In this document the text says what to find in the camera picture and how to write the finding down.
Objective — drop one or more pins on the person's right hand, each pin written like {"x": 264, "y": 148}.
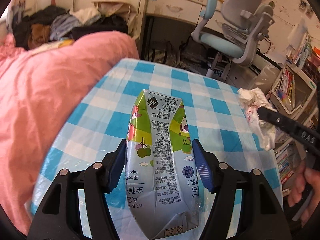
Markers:
{"x": 305, "y": 175}

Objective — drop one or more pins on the clear plastic bag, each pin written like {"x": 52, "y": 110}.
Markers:
{"x": 265, "y": 79}

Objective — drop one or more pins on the beige wrapper paper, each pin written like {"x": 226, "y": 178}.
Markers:
{"x": 251, "y": 101}

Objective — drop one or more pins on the blue checkered tablecloth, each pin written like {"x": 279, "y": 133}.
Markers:
{"x": 101, "y": 121}

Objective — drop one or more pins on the grey blue office chair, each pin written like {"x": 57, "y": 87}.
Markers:
{"x": 247, "y": 23}

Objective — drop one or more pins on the white bookshelf cart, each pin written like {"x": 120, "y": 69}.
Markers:
{"x": 294, "y": 91}

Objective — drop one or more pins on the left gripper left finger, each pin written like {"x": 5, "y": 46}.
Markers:
{"x": 58, "y": 215}

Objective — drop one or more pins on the pink duvet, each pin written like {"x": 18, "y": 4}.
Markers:
{"x": 38, "y": 93}

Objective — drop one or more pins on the pile of clothes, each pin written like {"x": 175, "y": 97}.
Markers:
{"x": 55, "y": 23}

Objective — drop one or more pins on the blue milk carton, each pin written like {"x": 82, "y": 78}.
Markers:
{"x": 162, "y": 186}

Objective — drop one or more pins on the yellow book on bed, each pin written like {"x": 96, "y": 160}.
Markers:
{"x": 52, "y": 45}

